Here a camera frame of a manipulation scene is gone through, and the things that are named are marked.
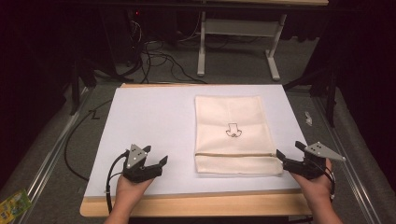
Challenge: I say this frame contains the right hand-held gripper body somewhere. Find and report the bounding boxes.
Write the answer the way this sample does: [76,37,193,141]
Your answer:
[283,141,347,181]

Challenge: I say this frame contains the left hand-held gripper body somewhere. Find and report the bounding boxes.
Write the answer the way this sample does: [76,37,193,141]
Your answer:
[122,143,163,184]

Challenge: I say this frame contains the cream cloth bag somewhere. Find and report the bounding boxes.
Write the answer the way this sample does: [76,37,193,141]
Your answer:
[193,94,285,175]

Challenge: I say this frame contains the person's left hand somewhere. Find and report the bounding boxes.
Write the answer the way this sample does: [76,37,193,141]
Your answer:
[115,176,156,209]

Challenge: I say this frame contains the person's right hand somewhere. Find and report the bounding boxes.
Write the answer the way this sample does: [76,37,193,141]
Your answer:
[290,158,334,208]

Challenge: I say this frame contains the white table mat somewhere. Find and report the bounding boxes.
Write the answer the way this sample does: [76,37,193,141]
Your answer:
[83,84,308,199]

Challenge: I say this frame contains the black stand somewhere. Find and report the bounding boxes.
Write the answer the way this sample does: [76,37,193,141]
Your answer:
[282,60,340,129]
[68,57,98,117]

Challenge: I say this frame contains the green printed packet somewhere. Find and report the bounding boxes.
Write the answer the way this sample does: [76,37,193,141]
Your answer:
[0,189,33,224]

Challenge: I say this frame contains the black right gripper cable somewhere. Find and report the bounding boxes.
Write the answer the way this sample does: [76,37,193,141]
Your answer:
[313,158,337,201]

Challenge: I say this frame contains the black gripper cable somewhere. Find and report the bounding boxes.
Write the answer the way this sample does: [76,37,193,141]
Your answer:
[313,158,337,201]
[105,150,131,215]

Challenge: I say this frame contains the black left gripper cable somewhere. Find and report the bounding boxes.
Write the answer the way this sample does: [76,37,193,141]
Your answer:
[105,150,131,215]

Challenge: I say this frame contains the metal floor rail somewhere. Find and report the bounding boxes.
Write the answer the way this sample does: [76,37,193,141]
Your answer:
[310,95,382,224]
[10,87,92,224]

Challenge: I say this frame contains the black floor cable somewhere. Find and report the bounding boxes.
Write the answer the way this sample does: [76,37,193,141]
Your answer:
[63,99,113,183]

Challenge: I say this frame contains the tangle of black cables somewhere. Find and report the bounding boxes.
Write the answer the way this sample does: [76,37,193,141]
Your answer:
[125,18,209,86]

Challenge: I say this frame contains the white desk frame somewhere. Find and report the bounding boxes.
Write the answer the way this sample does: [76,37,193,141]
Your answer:
[196,11,288,83]

